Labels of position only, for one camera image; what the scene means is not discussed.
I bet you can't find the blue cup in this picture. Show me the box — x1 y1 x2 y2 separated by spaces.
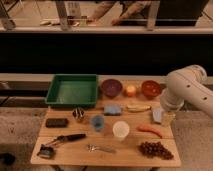
91 115 104 131

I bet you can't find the orange apple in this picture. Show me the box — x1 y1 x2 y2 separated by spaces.
125 85 137 97

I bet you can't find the purple bowl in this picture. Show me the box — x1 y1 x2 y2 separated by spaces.
100 79 123 98

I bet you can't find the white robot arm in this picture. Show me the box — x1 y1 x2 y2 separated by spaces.
160 65 213 119

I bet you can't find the person in background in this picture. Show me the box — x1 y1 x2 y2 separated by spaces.
87 0 151 26

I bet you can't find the black handled brush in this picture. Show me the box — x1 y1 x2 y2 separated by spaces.
37 134 86 159

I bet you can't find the red bowl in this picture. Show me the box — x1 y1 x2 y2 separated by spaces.
141 80 161 99

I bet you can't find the black rectangular case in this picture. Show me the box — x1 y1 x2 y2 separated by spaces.
45 118 68 128

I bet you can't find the wooden table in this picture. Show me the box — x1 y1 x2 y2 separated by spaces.
30 78 182 168

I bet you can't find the blue sponge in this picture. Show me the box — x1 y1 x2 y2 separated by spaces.
104 105 122 116

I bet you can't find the green plastic tray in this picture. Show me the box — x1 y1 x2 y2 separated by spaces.
45 74 98 108

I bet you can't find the grey block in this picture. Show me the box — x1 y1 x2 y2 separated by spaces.
152 107 164 123

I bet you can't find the black object on floor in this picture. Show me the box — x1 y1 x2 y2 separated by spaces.
0 153 15 166

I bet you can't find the metal striped ball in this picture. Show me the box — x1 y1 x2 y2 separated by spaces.
72 107 84 122

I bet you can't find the yellow banana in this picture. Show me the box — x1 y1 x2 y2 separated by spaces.
126 105 151 112

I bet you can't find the white cup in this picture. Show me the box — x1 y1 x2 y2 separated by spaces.
112 121 130 141

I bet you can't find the bunch of dark grapes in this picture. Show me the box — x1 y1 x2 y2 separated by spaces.
139 142 174 160

